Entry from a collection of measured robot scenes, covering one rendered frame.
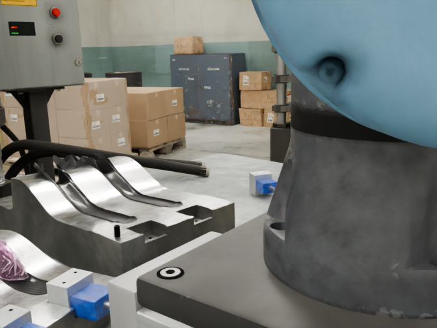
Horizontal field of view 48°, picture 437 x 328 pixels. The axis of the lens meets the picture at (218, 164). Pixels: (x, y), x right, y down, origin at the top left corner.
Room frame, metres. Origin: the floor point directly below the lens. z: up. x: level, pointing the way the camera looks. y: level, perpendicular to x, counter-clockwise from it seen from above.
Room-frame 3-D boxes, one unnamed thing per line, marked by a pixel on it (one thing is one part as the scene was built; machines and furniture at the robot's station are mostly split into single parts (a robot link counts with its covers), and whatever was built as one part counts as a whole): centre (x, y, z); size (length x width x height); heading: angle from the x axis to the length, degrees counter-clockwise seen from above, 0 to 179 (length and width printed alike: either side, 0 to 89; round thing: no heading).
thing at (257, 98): (7.57, -0.78, 0.42); 0.86 x 0.33 x 0.83; 55
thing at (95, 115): (5.01, 1.56, 0.47); 1.22 x 0.80 x 0.94; 59
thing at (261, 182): (1.20, -0.13, 0.83); 0.13 x 0.05 x 0.05; 21
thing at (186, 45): (8.30, 0.44, 1.26); 0.42 x 0.33 x 0.29; 55
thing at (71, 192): (0.94, 0.24, 0.92); 0.35 x 0.16 x 0.09; 46
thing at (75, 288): (0.58, 0.16, 0.86); 0.13 x 0.05 x 0.05; 63
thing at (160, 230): (0.76, 0.12, 0.87); 0.05 x 0.05 x 0.04; 46
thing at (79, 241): (0.96, 0.24, 0.87); 0.50 x 0.26 x 0.14; 46
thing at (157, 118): (5.91, 1.11, 0.37); 1.20 x 0.82 x 0.74; 63
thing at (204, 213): (0.84, 0.05, 0.87); 0.05 x 0.05 x 0.04; 46
